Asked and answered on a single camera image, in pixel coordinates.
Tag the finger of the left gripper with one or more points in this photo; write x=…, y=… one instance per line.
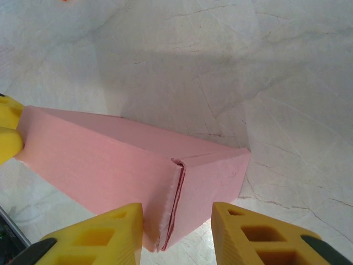
x=9, y=113
x=9, y=145

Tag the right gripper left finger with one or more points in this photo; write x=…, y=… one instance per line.
x=121, y=240

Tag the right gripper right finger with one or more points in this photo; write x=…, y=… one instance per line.
x=231, y=243

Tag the pink paper box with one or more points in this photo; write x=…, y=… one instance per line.
x=110, y=160

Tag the long aluminium frame rail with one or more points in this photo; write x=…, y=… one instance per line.
x=15, y=227

